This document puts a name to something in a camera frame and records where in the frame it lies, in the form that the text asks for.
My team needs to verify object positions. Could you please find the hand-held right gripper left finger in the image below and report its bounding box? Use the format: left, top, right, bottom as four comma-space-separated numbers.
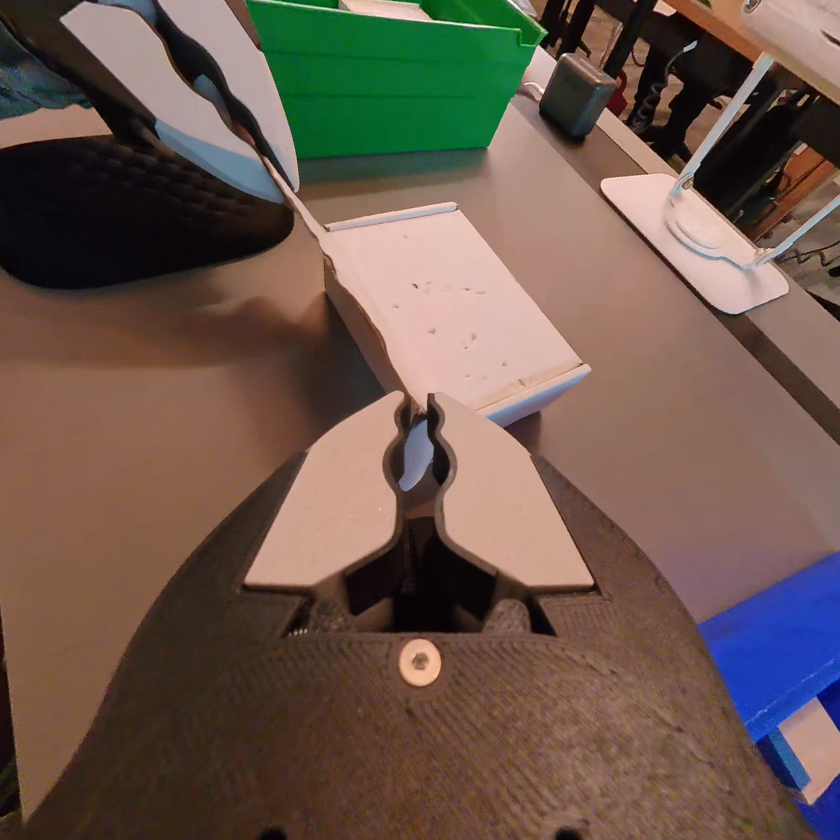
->
243, 390, 414, 596

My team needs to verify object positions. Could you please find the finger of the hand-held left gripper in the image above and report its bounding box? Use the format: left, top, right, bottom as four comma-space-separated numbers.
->
61, 0, 285, 204
161, 0, 301, 193

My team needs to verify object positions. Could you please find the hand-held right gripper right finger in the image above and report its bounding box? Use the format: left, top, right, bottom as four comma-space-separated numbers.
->
427, 392, 596, 596

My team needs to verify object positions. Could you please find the white cardboard box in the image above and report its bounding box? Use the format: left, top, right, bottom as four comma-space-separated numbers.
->
262, 156, 592, 431

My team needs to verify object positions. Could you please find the grey desk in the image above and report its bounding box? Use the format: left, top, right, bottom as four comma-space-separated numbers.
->
0, 46, 840, 821

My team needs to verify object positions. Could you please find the green plastic bin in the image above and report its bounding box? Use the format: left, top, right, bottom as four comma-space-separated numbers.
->
246, 0, 549, 160

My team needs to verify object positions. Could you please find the white box in bin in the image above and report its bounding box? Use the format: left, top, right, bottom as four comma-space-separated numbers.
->
338, 0, 435, 22

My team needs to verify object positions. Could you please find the blue plastic bin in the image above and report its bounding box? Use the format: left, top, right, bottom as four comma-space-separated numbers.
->
697, 551, 840, 840

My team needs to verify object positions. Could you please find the dark grey power adapter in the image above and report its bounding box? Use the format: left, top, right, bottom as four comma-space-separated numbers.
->
539, 54, 619, 140

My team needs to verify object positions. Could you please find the white lamp stand base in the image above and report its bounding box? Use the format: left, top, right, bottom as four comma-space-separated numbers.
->
600, 0, 840, 316

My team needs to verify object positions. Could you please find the wooden table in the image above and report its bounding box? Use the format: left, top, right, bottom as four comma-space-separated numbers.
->
663, 0, 840, 73

